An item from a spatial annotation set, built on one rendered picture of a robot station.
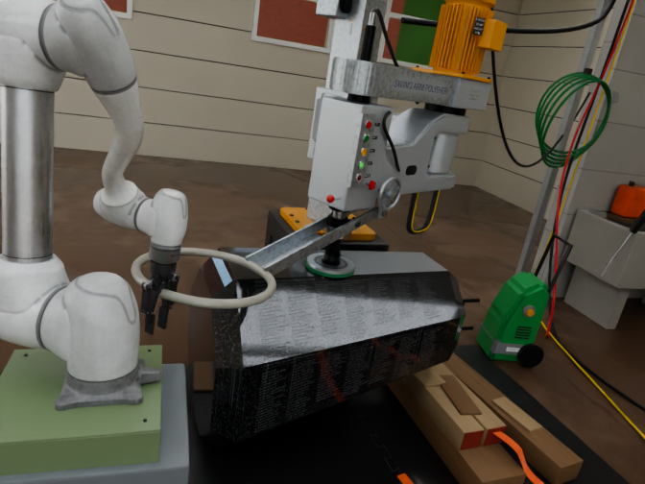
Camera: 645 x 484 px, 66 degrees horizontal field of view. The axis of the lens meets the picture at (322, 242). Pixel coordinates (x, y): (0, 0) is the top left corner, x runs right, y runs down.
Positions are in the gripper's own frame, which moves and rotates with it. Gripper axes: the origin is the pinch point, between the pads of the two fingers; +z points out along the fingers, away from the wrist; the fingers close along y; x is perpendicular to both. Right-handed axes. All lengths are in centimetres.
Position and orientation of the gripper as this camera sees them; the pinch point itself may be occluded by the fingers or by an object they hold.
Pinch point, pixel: (155, 321)
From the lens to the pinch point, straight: 163.9
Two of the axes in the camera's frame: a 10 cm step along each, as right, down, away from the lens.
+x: -8.6, -3.1, 4.0
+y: 4.6, -1.6, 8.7
